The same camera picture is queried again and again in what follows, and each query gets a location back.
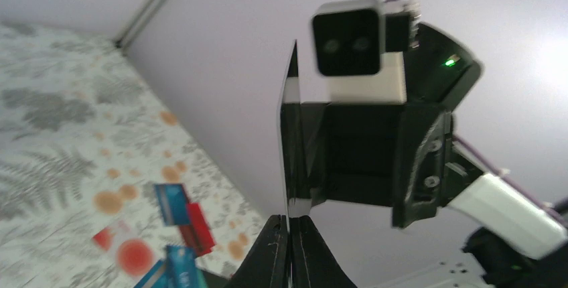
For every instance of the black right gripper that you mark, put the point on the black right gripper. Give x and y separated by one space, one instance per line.
401 156

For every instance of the blue card far right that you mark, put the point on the blue card far right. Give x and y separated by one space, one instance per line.
172 200

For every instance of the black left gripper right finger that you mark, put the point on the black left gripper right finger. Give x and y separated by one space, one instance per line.
312 263

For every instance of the red white card far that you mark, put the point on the red white card far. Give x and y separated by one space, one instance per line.
132 254

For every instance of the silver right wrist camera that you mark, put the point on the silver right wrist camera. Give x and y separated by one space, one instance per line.
350 37

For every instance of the blue card right top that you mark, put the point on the blue card right top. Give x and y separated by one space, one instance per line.
177 270

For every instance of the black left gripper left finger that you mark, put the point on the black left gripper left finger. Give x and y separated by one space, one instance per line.
267 263

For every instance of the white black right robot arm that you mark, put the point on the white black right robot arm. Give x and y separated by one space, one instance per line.
523 232

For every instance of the floral patterned table mat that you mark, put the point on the floral patterned table mat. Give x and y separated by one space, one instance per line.
83 141

